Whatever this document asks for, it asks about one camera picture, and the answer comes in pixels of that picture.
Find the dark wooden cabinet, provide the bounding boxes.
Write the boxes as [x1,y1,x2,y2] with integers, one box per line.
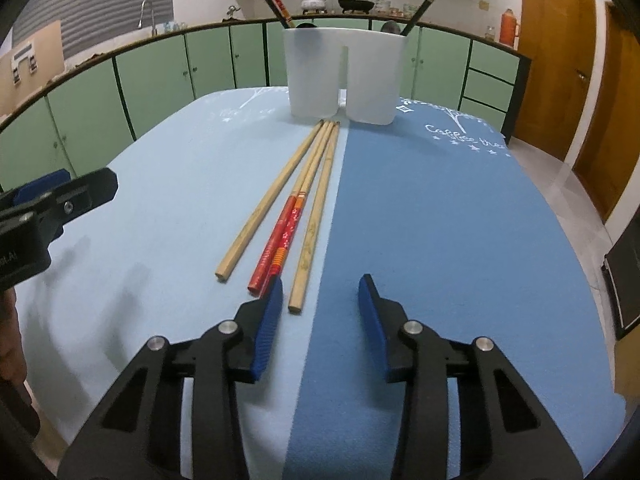
[602,232,640,341]

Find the green base cabinets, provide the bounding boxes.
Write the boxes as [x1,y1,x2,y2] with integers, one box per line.
[0,17,532,186]

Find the dark blue table mat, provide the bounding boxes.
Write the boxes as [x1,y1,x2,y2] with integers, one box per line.
[287,95,628,480]

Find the wooden door with frame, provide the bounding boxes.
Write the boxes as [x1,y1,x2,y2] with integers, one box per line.
[572,2,640,223]

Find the closed wooden door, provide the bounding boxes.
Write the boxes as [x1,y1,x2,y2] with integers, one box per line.
[510,0,598,161]

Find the cardboard box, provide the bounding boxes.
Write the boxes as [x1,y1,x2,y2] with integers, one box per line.
[0,21,66,111]

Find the grey window blind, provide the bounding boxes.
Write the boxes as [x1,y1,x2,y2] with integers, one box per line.
[10,0,175,56]

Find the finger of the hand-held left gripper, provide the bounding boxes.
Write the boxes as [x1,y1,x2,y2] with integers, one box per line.
[27,167,119,226]
[0,169,71,208]

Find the light blue table mat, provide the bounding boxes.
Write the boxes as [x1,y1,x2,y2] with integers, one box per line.
[10,85,351,480]

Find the plain wooden chopstick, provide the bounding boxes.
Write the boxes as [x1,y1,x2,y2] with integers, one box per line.
[288,120,342,315]
[215,119,326,282]

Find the person's left hand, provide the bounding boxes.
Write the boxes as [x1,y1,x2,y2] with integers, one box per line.
[0,290,27,387]

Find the red handled wooden chopstick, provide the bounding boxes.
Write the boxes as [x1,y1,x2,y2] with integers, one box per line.
[247,120,333,295]
[265,120,338,293]

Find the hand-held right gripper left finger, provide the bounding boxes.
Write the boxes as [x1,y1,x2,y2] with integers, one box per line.
[57,276,284,480]

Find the orange thermos flask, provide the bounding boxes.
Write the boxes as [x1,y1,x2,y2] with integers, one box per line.
[499,8,521,46]

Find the metal kitchen faucet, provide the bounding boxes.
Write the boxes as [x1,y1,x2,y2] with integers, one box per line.
[138,0,158,37]

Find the white plastic utensil holder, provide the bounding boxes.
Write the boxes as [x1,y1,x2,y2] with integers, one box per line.
[282,27,407,126]

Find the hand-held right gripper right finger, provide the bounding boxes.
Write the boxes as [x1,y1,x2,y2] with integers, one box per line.
[357,274,585,480]

